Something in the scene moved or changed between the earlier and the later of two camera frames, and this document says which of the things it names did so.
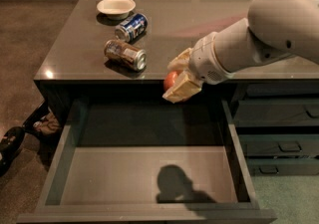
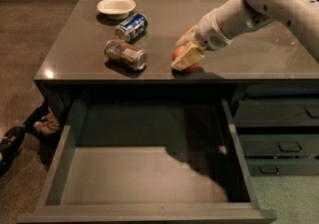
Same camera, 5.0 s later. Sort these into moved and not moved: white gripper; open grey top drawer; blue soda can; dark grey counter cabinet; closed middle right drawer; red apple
Moved: red apple; white gripper
Not moved: blue soda can; open grey top drawer; closed middle right drawer; dark grey counter cabinet
